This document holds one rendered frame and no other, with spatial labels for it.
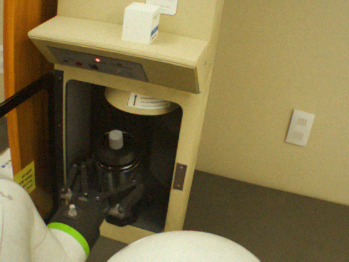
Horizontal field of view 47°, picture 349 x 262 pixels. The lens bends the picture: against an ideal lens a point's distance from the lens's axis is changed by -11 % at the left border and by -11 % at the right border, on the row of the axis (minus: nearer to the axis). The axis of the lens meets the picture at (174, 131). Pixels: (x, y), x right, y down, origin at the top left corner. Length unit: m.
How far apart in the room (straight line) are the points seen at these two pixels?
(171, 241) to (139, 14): 0.54
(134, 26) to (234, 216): 0.72
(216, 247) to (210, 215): 1.03
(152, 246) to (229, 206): 1.08
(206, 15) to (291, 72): 0.53
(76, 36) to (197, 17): 0.22
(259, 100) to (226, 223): 0.37
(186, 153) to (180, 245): 0.69
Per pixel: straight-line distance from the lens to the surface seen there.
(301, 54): 1.25
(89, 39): 0.76
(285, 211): 1.36
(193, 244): 0.24
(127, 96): 0.93
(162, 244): 0.24
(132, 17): 0.74
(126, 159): 0.90
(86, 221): 0.77
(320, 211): 1.41
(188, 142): 0.91
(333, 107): 1.32
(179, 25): 0.81
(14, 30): 0.86
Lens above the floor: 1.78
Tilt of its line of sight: 31 degrees down
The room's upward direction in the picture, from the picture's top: 8 degrees clockwise
